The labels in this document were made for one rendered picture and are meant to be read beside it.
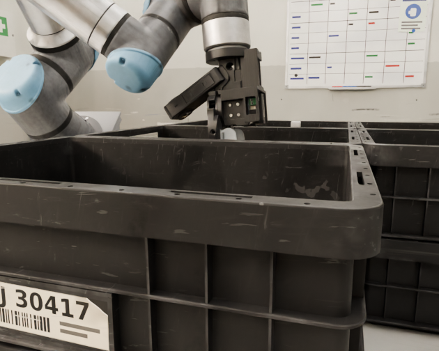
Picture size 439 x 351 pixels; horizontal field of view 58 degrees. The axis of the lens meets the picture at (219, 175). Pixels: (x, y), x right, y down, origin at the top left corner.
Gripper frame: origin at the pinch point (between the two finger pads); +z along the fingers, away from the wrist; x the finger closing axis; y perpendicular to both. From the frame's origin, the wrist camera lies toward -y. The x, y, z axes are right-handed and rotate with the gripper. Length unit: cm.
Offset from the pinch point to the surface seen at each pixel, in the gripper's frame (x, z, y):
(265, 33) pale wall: 316, -109, -44
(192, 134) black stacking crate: 15.1, -8.2, -10.6
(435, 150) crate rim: -13.7, -3.0, 28.2
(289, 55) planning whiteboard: 317, -85, -23
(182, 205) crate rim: -43.5, -2.4, 10.7
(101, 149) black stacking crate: -14.8, -6.1, -12.7
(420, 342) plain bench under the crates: -12.4, 19.4, 26.2
